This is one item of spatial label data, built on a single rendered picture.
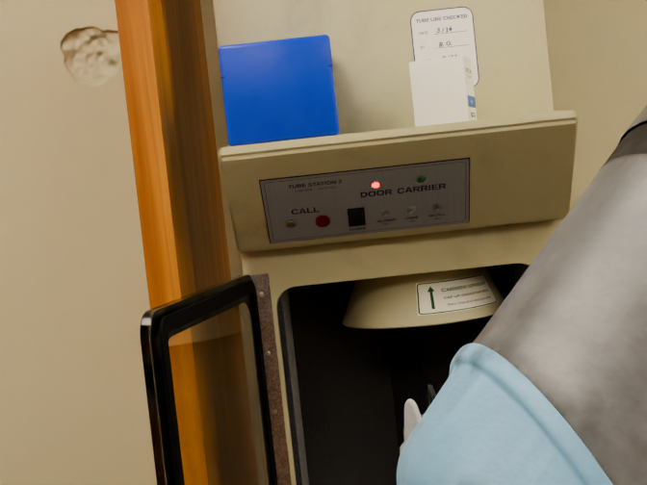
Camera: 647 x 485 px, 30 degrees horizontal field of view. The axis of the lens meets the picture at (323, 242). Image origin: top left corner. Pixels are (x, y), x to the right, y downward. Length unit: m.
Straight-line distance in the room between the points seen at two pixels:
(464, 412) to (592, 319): 0.04
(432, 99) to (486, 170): 0.08
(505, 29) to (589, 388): 0.90
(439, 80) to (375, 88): 0.10
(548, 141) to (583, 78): 0.56
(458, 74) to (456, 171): 0.09
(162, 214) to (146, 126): 0.08
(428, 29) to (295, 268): 0.27
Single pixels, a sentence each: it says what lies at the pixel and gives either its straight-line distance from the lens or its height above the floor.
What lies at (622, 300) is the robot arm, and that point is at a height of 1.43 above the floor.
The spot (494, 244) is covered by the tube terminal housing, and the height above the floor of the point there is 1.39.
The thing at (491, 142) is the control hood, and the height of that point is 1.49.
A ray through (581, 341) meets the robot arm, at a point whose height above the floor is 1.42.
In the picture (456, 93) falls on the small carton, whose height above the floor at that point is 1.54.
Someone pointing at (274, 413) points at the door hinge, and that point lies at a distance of 1.21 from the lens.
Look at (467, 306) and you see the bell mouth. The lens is 1.23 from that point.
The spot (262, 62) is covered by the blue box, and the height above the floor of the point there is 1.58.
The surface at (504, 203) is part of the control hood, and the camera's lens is 1.15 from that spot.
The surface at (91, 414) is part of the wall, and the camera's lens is 1.68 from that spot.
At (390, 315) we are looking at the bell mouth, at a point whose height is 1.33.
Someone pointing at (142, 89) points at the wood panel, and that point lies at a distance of 1.11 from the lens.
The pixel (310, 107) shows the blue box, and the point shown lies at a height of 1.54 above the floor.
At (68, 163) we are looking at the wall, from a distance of 1.66.
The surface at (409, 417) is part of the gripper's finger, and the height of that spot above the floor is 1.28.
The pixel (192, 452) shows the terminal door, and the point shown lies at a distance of 0.96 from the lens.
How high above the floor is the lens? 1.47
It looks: 3 degrees down
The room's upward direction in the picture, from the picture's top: 6 degrees counter-clockwise
